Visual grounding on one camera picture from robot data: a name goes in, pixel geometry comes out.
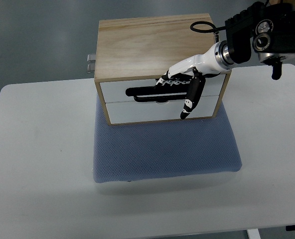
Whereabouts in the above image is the white top drawer black handle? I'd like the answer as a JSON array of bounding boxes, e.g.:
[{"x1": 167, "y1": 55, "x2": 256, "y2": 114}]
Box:
[{"x1": 99, "y1": 73, "x2": 227, "y2": 103}]

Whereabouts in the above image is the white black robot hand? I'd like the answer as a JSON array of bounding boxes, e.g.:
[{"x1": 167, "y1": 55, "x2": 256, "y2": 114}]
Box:
[{"x1": 155, "y1": 41, "x2": 235, "y2": 120}]

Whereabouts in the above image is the white table leg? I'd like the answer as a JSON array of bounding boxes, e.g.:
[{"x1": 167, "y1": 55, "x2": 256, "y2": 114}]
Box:
[{"x1": 247, "y1": 229, "x2": 261, "y2": 239}]

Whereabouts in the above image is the white bottom drawer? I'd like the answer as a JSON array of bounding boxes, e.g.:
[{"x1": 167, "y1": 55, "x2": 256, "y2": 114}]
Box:
[{"x1": 106, "y1": 96, "x2": 219, "y2": 124}]

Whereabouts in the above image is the wooden drawer cabinet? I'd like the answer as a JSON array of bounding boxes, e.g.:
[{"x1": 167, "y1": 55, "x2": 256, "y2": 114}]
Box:
[{"x1": 95, "y1": 13, "x2": 230, "y2": 125}]

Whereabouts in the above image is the blue-grey textured mat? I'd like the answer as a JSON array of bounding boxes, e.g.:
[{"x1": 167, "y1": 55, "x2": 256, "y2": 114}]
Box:
[{"x1": 93, "y1": 103, "x2": 242, "y2": 183}]

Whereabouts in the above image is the grey metal clamp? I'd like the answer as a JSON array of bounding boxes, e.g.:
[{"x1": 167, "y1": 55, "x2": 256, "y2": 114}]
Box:
[{"x1": 87, "y1": 53, "x2": 96, "y2": 73}]

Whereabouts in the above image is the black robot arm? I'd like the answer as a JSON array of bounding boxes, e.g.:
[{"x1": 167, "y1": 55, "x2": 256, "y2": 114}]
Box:
[{"x1": 190, "y1": 1, "x2": 295, "y2": 80}]

